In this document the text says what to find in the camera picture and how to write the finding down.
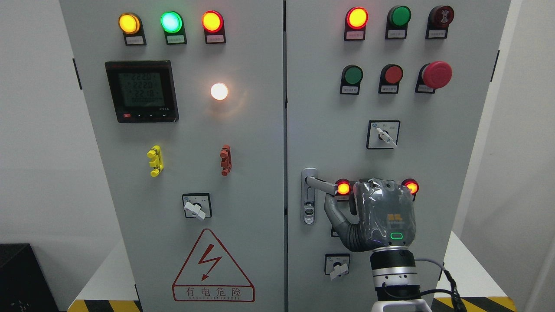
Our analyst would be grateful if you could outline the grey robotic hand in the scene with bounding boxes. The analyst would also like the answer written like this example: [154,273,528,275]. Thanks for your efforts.
[324,179,416,252]

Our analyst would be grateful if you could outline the silver door handle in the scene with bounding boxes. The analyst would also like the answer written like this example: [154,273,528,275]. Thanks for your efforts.
[301,167,338,225]

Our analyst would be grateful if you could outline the red lit indicator lower right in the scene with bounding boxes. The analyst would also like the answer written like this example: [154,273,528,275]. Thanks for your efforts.
[402,178,420,202]

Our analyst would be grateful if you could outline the red lit indicator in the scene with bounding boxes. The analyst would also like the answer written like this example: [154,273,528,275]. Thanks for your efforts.
[402,178,420,202]
[335,179,352,202]

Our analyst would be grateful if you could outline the red lit indicator lower left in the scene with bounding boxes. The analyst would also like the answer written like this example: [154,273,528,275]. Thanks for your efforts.
[335,179,352,202]

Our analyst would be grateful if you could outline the red push button upper row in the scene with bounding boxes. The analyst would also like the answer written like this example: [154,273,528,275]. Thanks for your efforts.
[378,64,404,94]

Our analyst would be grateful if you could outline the green push button upper row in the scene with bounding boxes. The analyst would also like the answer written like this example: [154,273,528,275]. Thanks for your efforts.
[340,65,363,95]

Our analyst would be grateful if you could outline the red emergency stop mushroom button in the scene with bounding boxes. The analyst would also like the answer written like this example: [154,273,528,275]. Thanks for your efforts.
[415,61,453,94]

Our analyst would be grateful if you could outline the red terminal connector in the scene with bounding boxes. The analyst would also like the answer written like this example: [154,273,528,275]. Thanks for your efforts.
[219,144,232,176]

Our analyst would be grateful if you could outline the red electric hazard warning sticker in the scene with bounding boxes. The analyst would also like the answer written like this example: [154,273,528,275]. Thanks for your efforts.
[172,228,255,302]

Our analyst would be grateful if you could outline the grey electrical cabinet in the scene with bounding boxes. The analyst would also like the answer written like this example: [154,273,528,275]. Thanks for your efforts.
[61,0,511,312]

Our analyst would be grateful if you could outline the green indicator light top right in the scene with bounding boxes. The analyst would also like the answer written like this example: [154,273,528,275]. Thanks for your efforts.
[385,6,411,39]

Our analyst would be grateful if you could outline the green indicator light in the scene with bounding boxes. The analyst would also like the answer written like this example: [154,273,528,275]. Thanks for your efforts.
[385,6,411,39]
[160,11,187,45]

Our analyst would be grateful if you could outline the red indicator light top right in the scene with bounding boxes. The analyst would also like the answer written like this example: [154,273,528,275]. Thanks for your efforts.
[344,6,369,41]

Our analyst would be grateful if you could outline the red indicator light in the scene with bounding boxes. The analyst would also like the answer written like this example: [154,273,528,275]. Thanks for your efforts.
[344,6,369,41]
[202,10,226,44]

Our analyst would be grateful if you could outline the dark red buzzer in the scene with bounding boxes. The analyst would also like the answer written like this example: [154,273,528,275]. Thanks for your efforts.
[425,5,454,39]

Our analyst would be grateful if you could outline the white glowing indicator light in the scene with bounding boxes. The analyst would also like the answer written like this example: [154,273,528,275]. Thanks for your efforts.
[210,82,229,101]

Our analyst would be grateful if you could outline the yellow terminal connector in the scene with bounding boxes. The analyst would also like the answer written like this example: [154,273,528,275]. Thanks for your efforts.
[147,145,164,177]

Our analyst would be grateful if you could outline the red indicator light top left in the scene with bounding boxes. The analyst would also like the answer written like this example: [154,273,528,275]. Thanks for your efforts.
[202,10,226,44]

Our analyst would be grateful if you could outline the black digital power meter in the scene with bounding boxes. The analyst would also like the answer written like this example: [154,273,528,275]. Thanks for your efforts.
[105,60,179,123]

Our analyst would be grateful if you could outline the white platform with hazard stripes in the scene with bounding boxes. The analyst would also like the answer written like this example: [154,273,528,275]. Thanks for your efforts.
[68,233,517,312]

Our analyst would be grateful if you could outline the green indicator light top left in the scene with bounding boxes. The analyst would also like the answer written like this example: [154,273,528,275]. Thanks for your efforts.
[160,11,187,45]

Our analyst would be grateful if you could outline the yellow indicator light top left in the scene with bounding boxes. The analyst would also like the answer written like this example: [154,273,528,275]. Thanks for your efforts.
[118,12,146,46]

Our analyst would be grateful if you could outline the black box at left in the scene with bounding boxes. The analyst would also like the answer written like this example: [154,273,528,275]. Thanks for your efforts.
[0,244,58,312]

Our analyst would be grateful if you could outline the white selector switch bottom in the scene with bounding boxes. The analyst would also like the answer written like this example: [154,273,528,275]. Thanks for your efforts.
[324,253,350,280]

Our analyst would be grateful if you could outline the white selector switch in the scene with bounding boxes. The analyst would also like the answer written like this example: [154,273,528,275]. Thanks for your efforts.
[366,119,401,150]
[324,253,350,280]

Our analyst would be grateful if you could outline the white selector switch upper right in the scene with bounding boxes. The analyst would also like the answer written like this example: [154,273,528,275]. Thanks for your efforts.
[366,119,401,150]

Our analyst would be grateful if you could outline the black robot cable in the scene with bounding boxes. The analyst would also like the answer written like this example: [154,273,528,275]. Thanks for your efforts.
[414,258,468,312]

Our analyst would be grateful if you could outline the white selector switch left door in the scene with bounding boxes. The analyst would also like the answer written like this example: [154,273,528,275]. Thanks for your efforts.
[182,193,212,221]

